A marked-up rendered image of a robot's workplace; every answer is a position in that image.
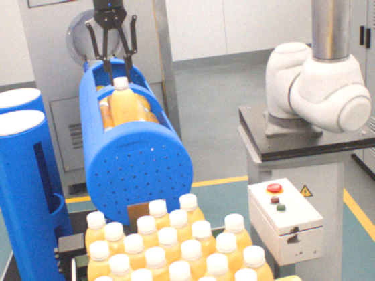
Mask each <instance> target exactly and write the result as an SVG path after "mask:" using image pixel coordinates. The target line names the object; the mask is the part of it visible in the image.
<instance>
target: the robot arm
mask: <svg viewBox="0 0 375 281"><path fill-rule="evenodd" d="M92 2H93V3H94V5H93V7H94V10H95V13H94V16H93V19H91V20H90V21H87V22H86V27H87V28H88V30H89V32H90V37H91V40H92V46H93V50H94V55H95V58H96V60H102V61H103V65H104V71H105V73H108V74H109V78H110V85H111V86H114V80H113V71H112V66H111V60H110V59H109V58H107V43H108V31H109V30H111V29H117V31H118V34H119V36H120V38H121V41H122V44H123V47H124V50H125V53H126V55H124V56H123V57H124V62H125V69H126V75H127V80H128V83H129V84H130V83H131V78H130V73H129V68H133V61H132V55H133V54H135V53H137V38H136V29H135V23H136V20H137V16H136V15H135V14H130V13H127V12H126V11H125V8H124V5H123V0H92ZM351 6H352V0H311V11H312V36H311V48H310V47H308V46H306V45H305V44H304V43H297V42H291V43H283V44H281V45H278V46H277V47H276V48H275V50H274V51H273V52H272V54H271V56H270V58H269V60H268V64H267V70H266V95H267V106H268V111H266V112H264V113H263V117H264V118H265V120H266V131H265V137H266V138H276V137H284V136H321V135H323V131H324V130H325V131H328V132H334V133H343V132H351V131H354V130H357V129H359V128H360V127H361V126H362V125H363V124H364V123H365V122H366V121H367V120H368V118H369V116H370V113H371V109H372V101H370V95H369V93H368V91H367V89H366V88H365V87H364V81H363V79H362V75H361V71H360V64H359V62H357V61H356V59H355V58H354V56H353V55H352V54H350V36H351ZM125 17H127V21H128V22H129V28H131V30H130V36H131V43H132V49H131V50H129V47H128V44H127V41H126V39H125V35H124V32H123V29H122V24H123V22H124V20H125ZM94 22H97V24H99V26H101V28H102V54H100V53H99V49H98V47H97V43H96V38H95V34H94V30H93V28H94Z"/></svg>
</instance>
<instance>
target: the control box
mask: <svg viewBox="0 0 375 281"><path fill-rule="evenodd" d="M270 183H279V184H281V186H282V189H281V190H280V191H278V192H276V193H273V192H270V191H268V190H267V185H270ZM247 191H248V193H249V195H248V201H249V208H248V211H249V212H250V215H249V221H251V223H252V224H253V226H254V228H255V230H256V231H257V233H258V234H259V236H260V237H261V239H262V240H263V242H264V244H265V246H267V248H268V249H269V250H270V252H271V254H272V255H273V257H274V259H275V260H276V261H277V263H278V265H280V266H286V265H289V264H295V263H299V262H302V261H305V260H312V259H315V258H321V257H323V218H322V216H320V214H318V212H317V211H316V210H315V209H314V208H313V206H312V205H311V204H310V203H309V202H308V201H307V200H306V199H305V198H304V197H303V196H302V194H300V192H298V190H296V188H294V186H293V185H292V183H291V182H290V181H289V180H288V179H286V178H284V179H278V180H274V181H267V182H264V183H257V184H256V185H249V186H248V189H247ZM290 195H292V196H290ZM271 197H279V198H280V202H279V203H283V204H285V205H286V210H284V211H277V209H276V206H277V205H278V204H279V203H271V202H270V198H271ZM292 197H293V198H292ZM292 200H293V201H292ZM295 200H296V201H295ZM296 204H297V205H296ZM298 205H300V206H298ZM300 207H301V208H300Z"/></svg>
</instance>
